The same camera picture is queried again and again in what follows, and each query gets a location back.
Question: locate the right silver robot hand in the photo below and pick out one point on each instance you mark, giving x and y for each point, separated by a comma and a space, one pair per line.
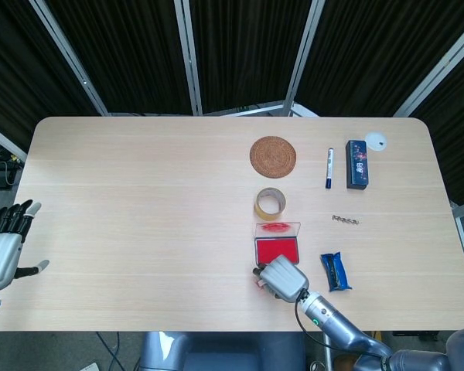
284, 276

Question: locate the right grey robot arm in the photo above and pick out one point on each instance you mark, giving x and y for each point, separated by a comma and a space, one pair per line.
332, 320

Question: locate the red ink pad case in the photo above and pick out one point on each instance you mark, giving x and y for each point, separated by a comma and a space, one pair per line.
276, 249

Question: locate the blue snack packet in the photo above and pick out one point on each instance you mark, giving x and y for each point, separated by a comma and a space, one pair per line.
334, 270

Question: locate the yellow tape roll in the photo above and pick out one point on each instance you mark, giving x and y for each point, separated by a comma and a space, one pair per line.
270, 212

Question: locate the silver table leg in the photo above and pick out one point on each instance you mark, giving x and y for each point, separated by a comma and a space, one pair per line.
327, 340

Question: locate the blue-grey robot torso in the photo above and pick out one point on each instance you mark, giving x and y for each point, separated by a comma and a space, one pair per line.
224, 351

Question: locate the blue whiteboard marker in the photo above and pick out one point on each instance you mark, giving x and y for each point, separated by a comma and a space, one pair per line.
329, 166

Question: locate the round woven rattan coaster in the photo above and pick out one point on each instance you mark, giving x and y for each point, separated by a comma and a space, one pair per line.
273, 157

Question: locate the navy rectangular box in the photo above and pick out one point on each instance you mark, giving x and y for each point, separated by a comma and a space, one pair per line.
357, 166

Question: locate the white round lid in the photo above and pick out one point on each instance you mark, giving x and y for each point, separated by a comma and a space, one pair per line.
375, 139

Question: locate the dark pleated curtain panel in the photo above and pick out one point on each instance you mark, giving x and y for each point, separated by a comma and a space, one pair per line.
251, 50
131, 54
15, 69
456, 135
371, 50

